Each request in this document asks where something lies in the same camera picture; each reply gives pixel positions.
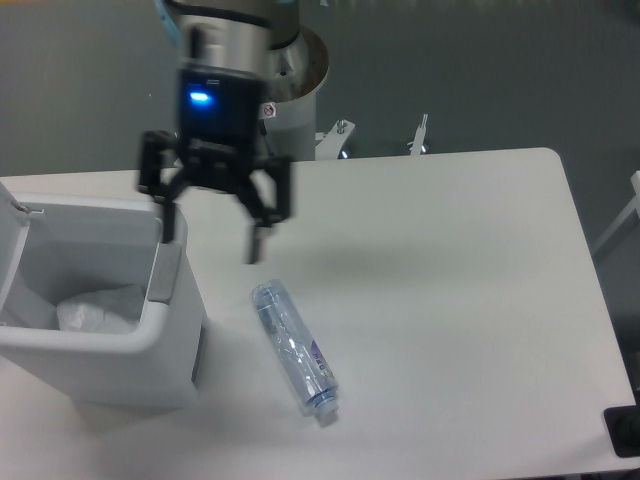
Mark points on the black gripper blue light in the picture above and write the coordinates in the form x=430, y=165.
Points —
x=217, y=112

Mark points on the white trash can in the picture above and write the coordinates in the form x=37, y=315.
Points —
x=54, y=247

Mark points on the clear plastic bag green stripe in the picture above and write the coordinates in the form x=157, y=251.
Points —
x=108, y=311

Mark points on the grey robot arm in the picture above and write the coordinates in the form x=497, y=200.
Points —
x=227, y=34

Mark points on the white frame at right edge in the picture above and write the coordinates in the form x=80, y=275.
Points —
x=621, y=226

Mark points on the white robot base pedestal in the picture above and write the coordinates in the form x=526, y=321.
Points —
x=298, y=72

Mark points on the clear crushed plastic bottle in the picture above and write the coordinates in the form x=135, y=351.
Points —
x=300, y=356

